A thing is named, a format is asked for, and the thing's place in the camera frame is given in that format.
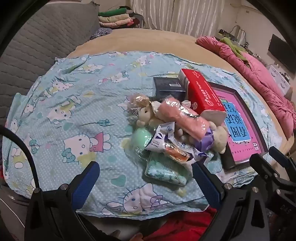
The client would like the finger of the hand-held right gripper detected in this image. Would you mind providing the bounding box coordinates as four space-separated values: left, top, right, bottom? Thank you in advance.
249 153 281 186
269 146 296 168

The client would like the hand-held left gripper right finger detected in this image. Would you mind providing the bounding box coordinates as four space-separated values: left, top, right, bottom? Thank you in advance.
192 160 271 241

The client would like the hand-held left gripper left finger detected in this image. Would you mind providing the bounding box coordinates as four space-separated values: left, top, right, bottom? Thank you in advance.
24 161 100 241

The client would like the dark cardboard tray box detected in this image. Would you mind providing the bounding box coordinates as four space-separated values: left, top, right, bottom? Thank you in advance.
208 81 269 171

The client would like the orange and white packet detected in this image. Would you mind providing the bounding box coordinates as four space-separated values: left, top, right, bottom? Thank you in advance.
164 141 214 166

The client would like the green tissue packet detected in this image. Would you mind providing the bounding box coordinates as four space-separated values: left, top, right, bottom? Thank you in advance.
144 151 192 186

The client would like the plush bear with purple ribbon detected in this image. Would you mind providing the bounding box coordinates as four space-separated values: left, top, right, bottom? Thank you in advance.
176 125 228 154

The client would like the green soft ball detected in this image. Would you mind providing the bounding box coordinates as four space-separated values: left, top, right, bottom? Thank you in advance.
131 127 154 158

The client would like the pink towel roll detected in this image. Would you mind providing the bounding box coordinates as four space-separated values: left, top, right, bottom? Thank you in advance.
159 98 210 141

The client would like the plush toy with crown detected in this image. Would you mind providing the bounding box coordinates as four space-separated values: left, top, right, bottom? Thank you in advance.
129 102 162 127

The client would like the red tissue pack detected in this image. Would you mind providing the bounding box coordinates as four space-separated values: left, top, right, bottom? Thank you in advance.
178 69 227 126

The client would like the red cloth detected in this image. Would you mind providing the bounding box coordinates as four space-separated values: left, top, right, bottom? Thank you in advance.
143 206 218 241

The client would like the pink quilt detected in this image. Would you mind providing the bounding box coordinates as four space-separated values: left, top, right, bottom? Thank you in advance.
196 36 296 139

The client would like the pink book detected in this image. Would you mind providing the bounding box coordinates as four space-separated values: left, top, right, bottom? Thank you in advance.
214 90 263 160

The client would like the white drawer cabinet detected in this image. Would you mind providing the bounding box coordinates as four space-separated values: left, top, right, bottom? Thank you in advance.
266 65 293 98

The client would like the cartoon cat printed blanket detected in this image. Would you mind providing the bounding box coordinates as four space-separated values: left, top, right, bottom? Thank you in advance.
2 51 284 219

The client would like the black monitor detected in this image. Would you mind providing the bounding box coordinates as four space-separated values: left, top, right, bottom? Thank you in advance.
268 34 296 75

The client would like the small black box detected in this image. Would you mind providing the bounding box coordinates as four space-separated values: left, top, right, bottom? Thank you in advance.
153 77 186 102

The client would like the green cloth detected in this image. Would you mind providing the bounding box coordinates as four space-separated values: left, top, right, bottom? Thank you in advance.
220 37 249 65

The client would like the grey quilted headboard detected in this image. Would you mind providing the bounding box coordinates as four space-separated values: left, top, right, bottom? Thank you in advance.
0 2 100 112

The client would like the dark patterned cloth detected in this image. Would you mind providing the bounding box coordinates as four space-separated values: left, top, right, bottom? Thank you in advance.
89 28 112 40

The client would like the beige bed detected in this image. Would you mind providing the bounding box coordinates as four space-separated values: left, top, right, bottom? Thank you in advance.
67 28 296 158

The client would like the stack of folded clothes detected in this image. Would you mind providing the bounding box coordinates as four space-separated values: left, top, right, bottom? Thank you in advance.
98 8 139 28

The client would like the white curtain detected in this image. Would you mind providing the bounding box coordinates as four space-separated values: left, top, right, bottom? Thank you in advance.
129 0 225 35

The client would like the black cable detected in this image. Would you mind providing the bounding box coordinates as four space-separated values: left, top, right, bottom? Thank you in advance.
0 125 38 193

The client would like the dark device with cables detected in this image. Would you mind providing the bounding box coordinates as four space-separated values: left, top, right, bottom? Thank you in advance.
218 25 250 49

